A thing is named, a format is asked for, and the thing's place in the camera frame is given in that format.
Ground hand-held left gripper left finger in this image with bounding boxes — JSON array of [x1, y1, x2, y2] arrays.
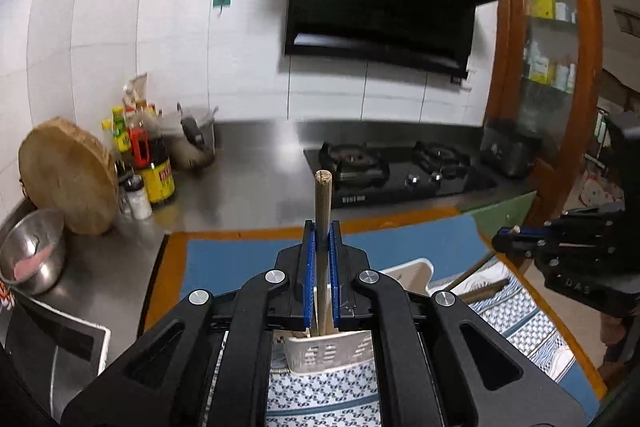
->
[[60, 219, 318, 427]]

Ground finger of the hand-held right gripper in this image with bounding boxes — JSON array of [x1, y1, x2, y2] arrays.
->
[[546, 202, 627, 237], [492, 228, 625, 259]]

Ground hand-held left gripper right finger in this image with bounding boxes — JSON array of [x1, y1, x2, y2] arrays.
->
[[327, 219, 588, 427]]

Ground single wooden chopstick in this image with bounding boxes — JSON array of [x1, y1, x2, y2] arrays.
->
[[314, 170, 333, 338], [465, 277, 511, 305], [447, 254, 496, 293]]

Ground white plastic utensil holder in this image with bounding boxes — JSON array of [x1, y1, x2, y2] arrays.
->
[[274, 258, 434, 375]]

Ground green cabinet front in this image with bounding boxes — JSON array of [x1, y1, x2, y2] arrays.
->
[[462, 192, 538, 238]]

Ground black box appliance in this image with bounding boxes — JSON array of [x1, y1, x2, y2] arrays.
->
[[480, 117, 543, 179]]

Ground black kitchen sink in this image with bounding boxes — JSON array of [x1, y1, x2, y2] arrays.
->
[[0, 294, 112, 408]]

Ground black gas stove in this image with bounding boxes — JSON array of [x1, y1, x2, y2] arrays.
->
[[303, 139, 498, 210]]

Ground white spice jar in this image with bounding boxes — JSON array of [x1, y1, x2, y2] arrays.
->
[[125, 188, 153, 221]]

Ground steel colander bowl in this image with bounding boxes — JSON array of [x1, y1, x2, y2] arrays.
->
[[0, 208, 67, 296]]

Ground wooden glass door cabinet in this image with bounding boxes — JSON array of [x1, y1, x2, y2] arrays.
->
[[482, 0, 606, 228]]

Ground round wooden cutting board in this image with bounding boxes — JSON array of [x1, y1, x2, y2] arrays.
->
[[18, 117, 120, 236]]

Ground yellow seasoning bottle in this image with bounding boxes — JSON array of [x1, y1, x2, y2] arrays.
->
[[101, 119, 117, 158], [112, 106, 130, 152]]

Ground beige packet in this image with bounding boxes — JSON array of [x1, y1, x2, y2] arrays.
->
[[122, 73, 150, 108]]

